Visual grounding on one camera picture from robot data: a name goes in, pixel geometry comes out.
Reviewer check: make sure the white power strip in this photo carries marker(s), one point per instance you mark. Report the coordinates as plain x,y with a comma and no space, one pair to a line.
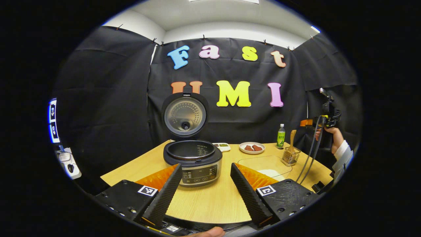
67,163

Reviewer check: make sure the blue bordered wall poster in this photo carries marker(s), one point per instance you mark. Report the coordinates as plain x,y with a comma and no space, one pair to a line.
53,120

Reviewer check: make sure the green drink bottle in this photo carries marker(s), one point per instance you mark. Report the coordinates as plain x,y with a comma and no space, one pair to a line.
281,138

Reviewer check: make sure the brown meat piece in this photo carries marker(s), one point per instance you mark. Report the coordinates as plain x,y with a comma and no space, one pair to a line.
249,148
257,148

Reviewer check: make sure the white round plate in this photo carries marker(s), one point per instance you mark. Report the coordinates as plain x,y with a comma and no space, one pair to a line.
251,143

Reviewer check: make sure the white divided bean dish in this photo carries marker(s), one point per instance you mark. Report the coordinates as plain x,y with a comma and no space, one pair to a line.
224,148

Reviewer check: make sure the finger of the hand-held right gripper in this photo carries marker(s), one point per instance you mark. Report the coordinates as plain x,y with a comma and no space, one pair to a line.
306,122

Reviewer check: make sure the black backdrop cloth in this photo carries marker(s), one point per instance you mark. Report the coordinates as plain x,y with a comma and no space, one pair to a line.
250,125

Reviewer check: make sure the large ceiling light panel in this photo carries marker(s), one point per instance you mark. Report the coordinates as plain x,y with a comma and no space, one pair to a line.
223,1

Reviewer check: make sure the small ceiling light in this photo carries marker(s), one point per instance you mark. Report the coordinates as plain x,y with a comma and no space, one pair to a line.
315,29

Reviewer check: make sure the clear container of rice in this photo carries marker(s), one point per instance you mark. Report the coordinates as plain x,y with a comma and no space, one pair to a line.
269,172

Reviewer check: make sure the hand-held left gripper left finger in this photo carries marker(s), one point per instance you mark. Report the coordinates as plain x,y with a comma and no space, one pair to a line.
166,194

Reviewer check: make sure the clear chopstick holder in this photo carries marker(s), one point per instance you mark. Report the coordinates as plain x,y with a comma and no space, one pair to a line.
291,158

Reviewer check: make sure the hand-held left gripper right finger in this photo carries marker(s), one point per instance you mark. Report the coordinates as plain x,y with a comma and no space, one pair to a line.
248,194

